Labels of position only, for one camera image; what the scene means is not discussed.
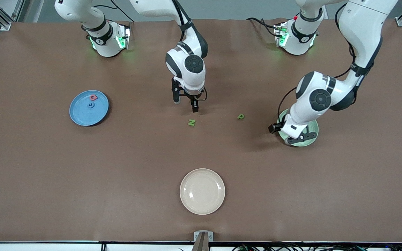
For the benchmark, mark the green foam letter N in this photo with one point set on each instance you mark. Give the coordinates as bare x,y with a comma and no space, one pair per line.
191,122

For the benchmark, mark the green plate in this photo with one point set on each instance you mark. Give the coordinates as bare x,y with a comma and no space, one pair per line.
314,127

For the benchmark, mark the grey metal bracket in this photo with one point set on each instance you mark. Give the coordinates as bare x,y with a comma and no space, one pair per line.
196,236

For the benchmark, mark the green foam letter p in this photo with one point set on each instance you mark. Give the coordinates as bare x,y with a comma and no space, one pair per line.
239,116

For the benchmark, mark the pink foam letter D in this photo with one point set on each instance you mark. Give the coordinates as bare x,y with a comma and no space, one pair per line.
94,97

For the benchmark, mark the brown table mat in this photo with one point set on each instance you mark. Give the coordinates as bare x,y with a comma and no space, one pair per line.
117,174

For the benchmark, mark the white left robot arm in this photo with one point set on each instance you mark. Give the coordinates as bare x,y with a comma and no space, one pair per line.
361,21

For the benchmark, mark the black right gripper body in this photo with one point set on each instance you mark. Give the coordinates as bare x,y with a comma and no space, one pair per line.
191,98

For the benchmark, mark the cream plate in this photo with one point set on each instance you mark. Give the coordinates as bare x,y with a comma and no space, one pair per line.
202,191

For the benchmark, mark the camera mount post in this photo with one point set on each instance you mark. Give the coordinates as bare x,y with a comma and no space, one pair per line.
201,245

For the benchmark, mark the blue plate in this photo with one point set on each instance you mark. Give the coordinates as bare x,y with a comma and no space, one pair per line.
89,116

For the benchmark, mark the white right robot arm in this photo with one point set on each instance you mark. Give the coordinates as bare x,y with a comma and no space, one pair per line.
152,7

